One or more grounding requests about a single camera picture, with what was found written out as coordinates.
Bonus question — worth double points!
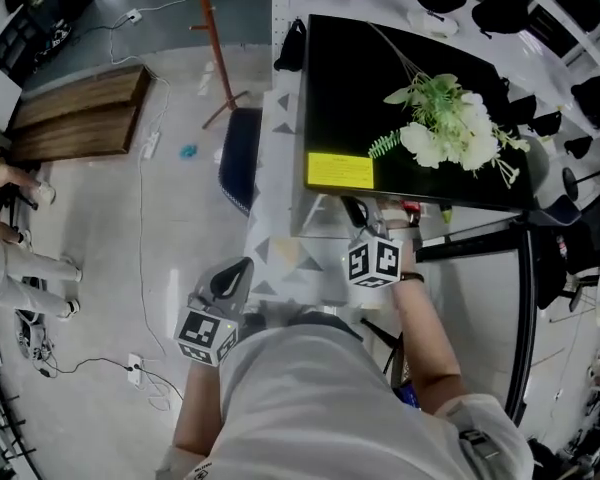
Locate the person's dark trousers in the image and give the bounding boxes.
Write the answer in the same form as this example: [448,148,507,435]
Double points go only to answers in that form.
[242,306,367,343]

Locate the white shelving unit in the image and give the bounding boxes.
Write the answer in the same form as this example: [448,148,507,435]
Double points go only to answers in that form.
[269,0,600,169]

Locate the white wall power outlet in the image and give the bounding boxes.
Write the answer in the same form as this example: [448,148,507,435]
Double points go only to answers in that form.
[126,352,145,385]

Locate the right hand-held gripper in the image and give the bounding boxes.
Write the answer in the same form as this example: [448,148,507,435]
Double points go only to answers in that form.
[340,196,404,288]

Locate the white floor cable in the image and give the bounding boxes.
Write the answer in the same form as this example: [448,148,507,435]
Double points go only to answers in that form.
[107,0,271,412]

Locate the white artificial flower bouquet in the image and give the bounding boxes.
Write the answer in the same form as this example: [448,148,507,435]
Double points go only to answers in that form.
[367,21,532,190]

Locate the white table with triangle-pattern cloth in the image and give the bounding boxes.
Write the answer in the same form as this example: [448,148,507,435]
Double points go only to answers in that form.
[243,87,369,310]

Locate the dark blue padded chair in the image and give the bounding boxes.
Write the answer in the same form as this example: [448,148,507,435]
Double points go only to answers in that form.
[218,107,264,218]

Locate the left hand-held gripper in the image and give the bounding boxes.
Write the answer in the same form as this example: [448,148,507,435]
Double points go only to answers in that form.
[173,256,255,367]

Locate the white power strip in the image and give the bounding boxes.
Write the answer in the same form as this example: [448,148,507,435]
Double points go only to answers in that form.
[141,129,162,160]

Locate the dark storage cabinet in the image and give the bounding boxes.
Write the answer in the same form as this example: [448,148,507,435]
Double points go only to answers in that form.
[0,0,92,75]

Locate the person's left forearm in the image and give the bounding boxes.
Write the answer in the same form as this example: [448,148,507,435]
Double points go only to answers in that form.
[172,360,227,458]

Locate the black mesh office chair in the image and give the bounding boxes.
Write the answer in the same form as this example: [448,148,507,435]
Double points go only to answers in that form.
[528,187,600,310]

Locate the brown wooden platform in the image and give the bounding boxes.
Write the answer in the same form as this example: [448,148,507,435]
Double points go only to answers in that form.
[7,64,152,163]

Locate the person's right forearm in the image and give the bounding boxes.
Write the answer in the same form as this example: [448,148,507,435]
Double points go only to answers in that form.
[389,271,464,410]

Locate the grey shoulder strap buckle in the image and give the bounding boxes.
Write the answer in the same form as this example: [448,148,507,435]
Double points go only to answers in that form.
[457,427,507,463]

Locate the black standing fan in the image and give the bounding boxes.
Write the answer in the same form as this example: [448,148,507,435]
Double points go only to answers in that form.
[561,132,600,202]

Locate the orange metal coat stand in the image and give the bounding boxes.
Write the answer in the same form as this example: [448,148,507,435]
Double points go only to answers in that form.
[188,0,251,130]

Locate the black mini fridge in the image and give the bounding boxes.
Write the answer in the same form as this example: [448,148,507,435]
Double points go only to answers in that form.
[288,13,541,428]

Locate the person's white shirt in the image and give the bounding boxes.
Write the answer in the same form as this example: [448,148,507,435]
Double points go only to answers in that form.
[154,312,536,480]

